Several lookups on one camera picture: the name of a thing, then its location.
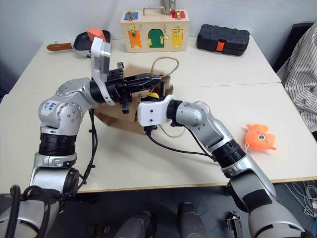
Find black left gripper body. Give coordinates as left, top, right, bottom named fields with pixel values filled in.
left=106, top=61, right=132, bottom=115

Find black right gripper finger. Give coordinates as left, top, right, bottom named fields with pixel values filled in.
left=127, top=80, right=162, bottom=94
left=126, top=72, right=162, bottom=84

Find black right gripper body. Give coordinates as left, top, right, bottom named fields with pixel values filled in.
left=140, top=80, right=166, bottom=103

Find brown paper bag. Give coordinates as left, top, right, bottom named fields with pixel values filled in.
left=94, top=57, right=186, bottom=139

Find orange fish plush toy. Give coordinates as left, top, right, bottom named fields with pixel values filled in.
left=245, top=123, right=277, bottom=152

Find wooden lock box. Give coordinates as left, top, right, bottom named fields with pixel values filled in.
left=119, top=6, right=191, bottom=54

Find orange toy block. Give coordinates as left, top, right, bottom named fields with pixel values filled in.
left=86, top=28, right=106, bottom=42

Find black plastic tool case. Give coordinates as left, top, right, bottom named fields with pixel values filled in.
left=196, top=23, right=251, bottom=58

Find dark rounded robot leg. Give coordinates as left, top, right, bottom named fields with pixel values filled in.
left=178, top=201, right=208, bottom=238
left=114, top=210, right=155, bottom=238

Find black chair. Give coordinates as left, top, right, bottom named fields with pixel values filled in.
left=272, top=23, right=315, bottom=73

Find person in striped shirt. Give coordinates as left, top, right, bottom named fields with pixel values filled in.
left=276, top=21, right=317, bottom=140

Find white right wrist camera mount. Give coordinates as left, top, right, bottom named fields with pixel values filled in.
left=137, top=94, right=175, bottom=128

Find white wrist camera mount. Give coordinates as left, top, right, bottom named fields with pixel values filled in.
left=137, top=94, right=175, bottom=128
left=90, top=37, right=117, bottom=107

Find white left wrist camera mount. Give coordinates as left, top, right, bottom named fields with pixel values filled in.
left=90, top=37, right=117, bottom=107

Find green pan with wooden handle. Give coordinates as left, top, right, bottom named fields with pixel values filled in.
left=47, top=29, right=112, bottom=59

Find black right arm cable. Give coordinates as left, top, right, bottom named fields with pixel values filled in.
left=143, top=120, right=219, bottom=162

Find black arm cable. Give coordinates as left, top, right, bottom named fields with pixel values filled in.
left=143, top=120, right=219, bottom=162
left=78, top=108, right=99, bottom=187

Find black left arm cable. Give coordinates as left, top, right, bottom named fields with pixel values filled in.
left=78, top=108, right=99, bottom=187

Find black metal bracket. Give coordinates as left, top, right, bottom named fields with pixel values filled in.
left=226, top=210, right=243, bottom=238

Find white floor cables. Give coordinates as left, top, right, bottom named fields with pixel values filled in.
left=284, top=180, right=317, bottom=219

